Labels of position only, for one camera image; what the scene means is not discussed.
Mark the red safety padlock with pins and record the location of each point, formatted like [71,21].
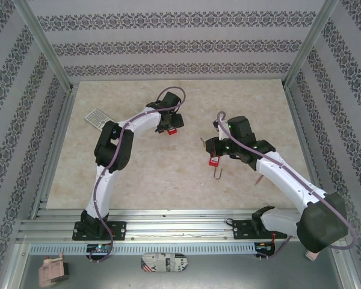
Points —
[171,132]
[213,162]

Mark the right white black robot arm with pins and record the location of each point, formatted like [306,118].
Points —
[288,180]

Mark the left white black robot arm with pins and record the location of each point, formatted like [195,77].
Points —
[103,192]

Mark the red pen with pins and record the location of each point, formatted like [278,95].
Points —
[259,180]

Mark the white scientific calculator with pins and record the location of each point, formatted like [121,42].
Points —
[94,116]

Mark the small circuit board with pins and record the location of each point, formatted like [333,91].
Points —
[100,248]
[264,247]

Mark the newspaper print oval case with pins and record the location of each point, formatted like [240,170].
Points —
[164,262]

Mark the small pink case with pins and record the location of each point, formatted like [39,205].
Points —
[311,256]

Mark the pink plastic toy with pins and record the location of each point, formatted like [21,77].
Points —
[49,271]

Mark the aluminium side rail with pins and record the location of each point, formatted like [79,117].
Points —
[306,150]
[64,114]

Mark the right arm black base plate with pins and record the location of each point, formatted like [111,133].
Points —
[242,228]

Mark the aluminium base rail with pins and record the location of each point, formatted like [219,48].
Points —
[180,228]

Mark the aluminium frame post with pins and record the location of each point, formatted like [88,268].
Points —
[43,42]
[310,42]

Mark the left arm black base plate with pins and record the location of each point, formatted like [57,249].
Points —
[118,230]

